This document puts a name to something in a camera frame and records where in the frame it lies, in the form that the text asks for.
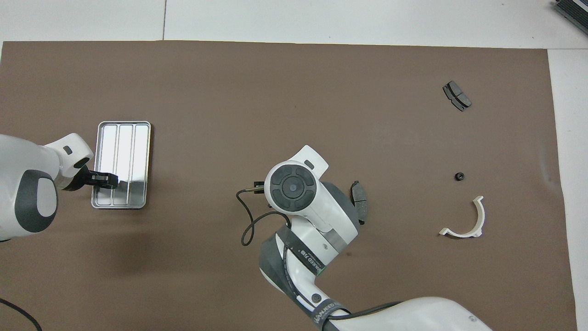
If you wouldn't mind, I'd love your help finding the grey ribbed device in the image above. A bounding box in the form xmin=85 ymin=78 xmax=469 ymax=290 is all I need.
xmin=551 ymin=0 xmax=588 ymax=23

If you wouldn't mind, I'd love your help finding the white curved plastic bracket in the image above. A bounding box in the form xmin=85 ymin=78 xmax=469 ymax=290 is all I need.
xmin=439 ymin=195 xmax=486 ymax=239

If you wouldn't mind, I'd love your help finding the brown paper mat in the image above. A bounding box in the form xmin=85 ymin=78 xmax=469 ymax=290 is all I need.
xmin=0 ymin=40 xmax=578 ymax=331

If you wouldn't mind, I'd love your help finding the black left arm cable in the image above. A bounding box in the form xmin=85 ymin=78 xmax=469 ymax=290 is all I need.
xmin=0 ymin=298 xmax=43 ymax=331

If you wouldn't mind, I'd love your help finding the long grey brake pad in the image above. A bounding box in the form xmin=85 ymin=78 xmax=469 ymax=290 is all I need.
xmin=350 ymin=180 xmax=369 ymax=225

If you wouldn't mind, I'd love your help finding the short grey brake pad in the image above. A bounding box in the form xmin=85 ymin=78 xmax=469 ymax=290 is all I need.
xmin=442 ymin=80 xmax=473 ymax=112

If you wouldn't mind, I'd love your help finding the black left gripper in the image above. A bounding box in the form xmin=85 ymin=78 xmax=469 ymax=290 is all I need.
xmin=64 ymin=159 xmax=119 ymax=191

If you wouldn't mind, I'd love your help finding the silver metal tray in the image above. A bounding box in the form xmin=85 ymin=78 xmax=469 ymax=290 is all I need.
xmin=90 ymin=121 xmax=153 ymax=210

